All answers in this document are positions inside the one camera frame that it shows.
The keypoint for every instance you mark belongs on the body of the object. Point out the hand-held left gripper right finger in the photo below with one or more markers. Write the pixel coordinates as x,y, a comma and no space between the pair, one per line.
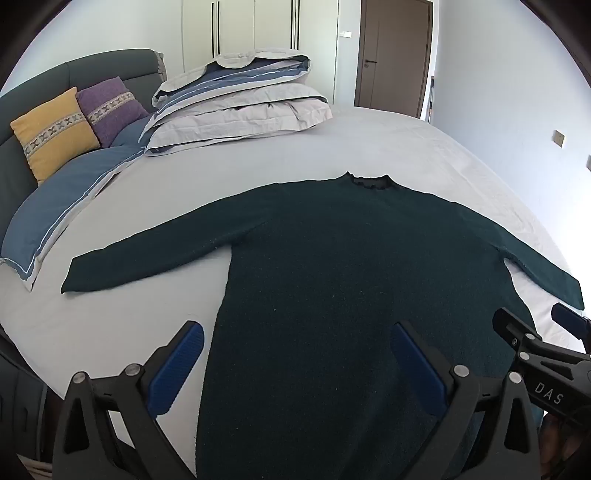
415,364

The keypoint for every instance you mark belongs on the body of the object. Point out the beige wall plate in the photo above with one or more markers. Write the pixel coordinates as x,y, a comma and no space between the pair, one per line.
559,139

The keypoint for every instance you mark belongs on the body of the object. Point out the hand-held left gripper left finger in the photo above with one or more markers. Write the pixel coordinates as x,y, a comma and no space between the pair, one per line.
178,364

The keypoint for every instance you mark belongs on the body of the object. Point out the yellow embroidered cushion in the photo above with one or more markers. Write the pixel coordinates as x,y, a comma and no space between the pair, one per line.
53,134

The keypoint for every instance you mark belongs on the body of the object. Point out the folded grey blue duvet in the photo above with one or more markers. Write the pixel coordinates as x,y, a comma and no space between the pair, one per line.
240,101

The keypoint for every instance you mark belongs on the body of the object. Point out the dark green sweater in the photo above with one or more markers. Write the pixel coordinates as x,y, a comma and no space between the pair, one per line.
332,267

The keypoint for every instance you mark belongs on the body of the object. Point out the blue pillow with white trim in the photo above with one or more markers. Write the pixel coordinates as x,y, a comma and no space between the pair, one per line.
69,198

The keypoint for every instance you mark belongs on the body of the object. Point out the purple embroidered cushion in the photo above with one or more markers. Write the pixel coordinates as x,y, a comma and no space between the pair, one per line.
113,108

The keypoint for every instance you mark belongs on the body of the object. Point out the bed with white sheet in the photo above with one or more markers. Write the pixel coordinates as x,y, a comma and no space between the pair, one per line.
406,143

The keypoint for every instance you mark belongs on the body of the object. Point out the grey upholstered headboard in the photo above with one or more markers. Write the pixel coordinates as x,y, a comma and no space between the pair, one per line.
32,87

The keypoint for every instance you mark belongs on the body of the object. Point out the brown door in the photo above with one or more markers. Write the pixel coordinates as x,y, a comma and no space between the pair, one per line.
392,55

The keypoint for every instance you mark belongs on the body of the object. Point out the thin pole beside door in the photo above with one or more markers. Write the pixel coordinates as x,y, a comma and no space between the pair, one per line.
432,99

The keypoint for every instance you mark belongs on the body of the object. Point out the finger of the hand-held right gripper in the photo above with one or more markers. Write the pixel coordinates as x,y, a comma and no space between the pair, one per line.
572,321
515,332

